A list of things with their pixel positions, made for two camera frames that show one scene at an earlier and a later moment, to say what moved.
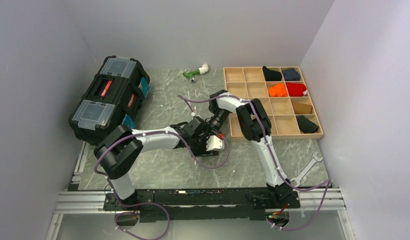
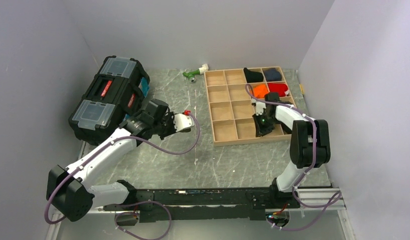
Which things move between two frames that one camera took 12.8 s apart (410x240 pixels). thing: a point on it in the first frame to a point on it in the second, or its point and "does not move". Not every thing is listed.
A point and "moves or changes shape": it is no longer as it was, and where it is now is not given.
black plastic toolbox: (111, 99) does not move
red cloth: (295, 89) to (281, 88)
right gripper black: (211, 128) to (259, 130)
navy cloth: (291, 74) to (272, 74)
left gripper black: (203, 152) to (170, 117)
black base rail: (199, 205) does not move
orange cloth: (278, 90) to (259, 91)
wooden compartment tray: (285, 98) moves or changes shape
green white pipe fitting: (191, 74) does not move
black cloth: (271, 75) to (253, 76)
